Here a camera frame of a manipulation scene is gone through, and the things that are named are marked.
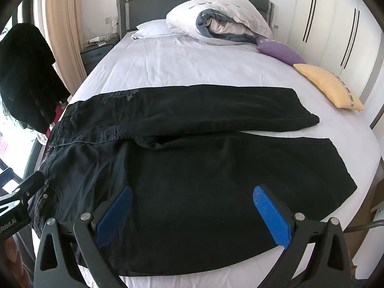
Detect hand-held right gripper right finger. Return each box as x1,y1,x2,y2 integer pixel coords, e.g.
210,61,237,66
252,184,354,288

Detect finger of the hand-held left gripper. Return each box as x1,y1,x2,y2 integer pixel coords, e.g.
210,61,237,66
0,171,45,214

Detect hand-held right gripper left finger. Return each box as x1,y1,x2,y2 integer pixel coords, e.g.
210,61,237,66
34,185,134,288

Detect black pants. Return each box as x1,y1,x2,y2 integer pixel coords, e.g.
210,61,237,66
28,84,358,268

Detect person's left hand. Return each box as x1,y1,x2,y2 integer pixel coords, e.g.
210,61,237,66
2,236,24,278

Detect red cloth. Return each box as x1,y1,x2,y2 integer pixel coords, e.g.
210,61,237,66
44,103,64,134

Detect grey metal tube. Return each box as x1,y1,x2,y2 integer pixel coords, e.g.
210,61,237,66
345,218,384,233

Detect hanging black garment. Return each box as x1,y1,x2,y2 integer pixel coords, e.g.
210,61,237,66
0,23,65,133

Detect yellow cushion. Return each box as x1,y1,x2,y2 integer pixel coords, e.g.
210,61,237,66
293,63,365,110

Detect grey nightstand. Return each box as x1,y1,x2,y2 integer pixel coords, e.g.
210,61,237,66
80,37,120,76

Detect beige curtain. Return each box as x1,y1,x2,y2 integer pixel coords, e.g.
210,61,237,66
44,0,88,96

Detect white tray with small things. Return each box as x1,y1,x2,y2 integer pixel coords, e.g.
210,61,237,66
83,34,110,47

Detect purple cushion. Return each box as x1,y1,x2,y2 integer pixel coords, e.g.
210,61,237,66
257,39,306,66

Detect bed with white sheet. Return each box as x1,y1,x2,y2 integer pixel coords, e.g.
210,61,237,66
39,18,382,288

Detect white pillow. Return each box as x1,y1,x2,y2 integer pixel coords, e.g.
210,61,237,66
131,19,186,39

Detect white wardrobe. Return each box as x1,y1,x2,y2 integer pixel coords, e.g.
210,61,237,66
285,0,384,126

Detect folded white and grey duvet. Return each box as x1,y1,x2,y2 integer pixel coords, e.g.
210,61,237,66
166,0,273,45

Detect black wardrobe handle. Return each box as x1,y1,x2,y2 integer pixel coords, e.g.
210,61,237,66
302,0,314,41
340,8,357,67
344,10,360,70
306,0,318,43

